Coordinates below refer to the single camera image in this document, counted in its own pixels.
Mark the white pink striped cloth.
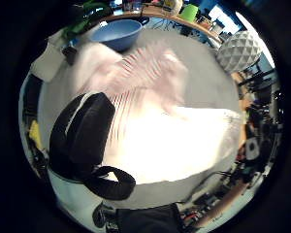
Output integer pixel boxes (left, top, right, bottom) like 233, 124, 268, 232
72, 42, 243, 185

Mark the yellow object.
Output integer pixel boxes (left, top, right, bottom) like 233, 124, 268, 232
28, 119, 44, 150

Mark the white folded towel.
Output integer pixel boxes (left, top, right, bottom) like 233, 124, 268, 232
29, 43, 66, 83

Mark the blue plastic bowl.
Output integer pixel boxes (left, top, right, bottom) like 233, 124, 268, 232
88, 18, 144, 52

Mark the the person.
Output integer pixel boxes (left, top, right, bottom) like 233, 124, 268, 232
115, 203, 184, 233

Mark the wooden desk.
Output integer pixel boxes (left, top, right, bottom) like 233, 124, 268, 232
103, 9, 222, 42

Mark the white round object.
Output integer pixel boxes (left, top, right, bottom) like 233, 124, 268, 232
244, 137, 261, 161

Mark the white faceted lamp shade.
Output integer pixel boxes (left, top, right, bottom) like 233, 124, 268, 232
215, 30, 263, 74

